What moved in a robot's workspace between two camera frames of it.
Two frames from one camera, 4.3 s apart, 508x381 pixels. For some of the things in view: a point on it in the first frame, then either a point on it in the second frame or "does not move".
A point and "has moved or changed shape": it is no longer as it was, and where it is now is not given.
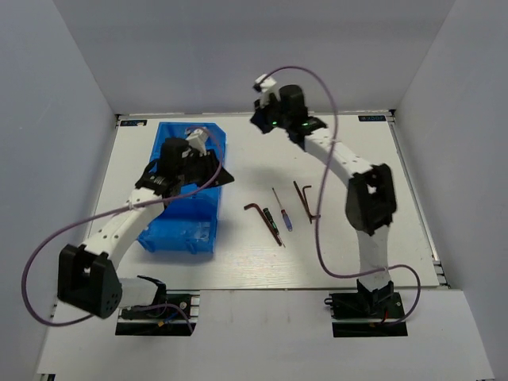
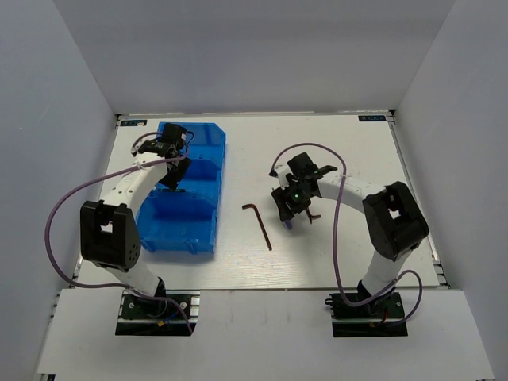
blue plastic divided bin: (190, 217) does not move
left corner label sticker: (133, 123) does not move
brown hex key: (264, 219) has moved or changed shape
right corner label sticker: (371, 118) does not move
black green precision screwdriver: (267, 211) has moved or changed shape
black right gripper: (258, 118) -> (281, 197)
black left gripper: (213, 166) -> (170, 181)
